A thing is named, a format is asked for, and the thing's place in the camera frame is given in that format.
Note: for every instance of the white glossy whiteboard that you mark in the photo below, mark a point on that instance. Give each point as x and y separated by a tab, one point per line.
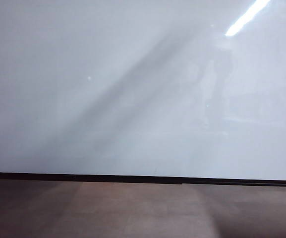
108	86

